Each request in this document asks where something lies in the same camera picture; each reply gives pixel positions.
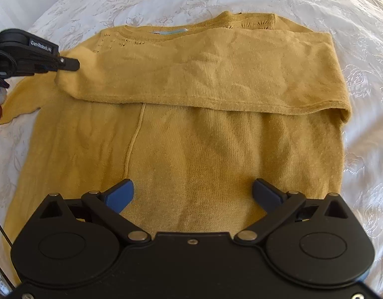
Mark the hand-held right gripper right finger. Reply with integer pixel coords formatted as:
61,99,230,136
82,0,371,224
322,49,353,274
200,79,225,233
234,178,351,245

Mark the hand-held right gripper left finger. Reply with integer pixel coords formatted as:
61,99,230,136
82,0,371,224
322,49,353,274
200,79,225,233
39,179,151,245

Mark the black cable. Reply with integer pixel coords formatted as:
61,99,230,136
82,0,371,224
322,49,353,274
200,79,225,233
0,210,14,251

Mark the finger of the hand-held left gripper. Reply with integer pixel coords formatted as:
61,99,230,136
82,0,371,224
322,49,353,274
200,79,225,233
56,56,80,72

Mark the white floral bedspread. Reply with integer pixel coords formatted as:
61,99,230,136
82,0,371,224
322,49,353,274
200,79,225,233
0,0,383,299

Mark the mustard yellow knit sweater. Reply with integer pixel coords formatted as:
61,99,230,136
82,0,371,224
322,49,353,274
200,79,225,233
0,10,354,287

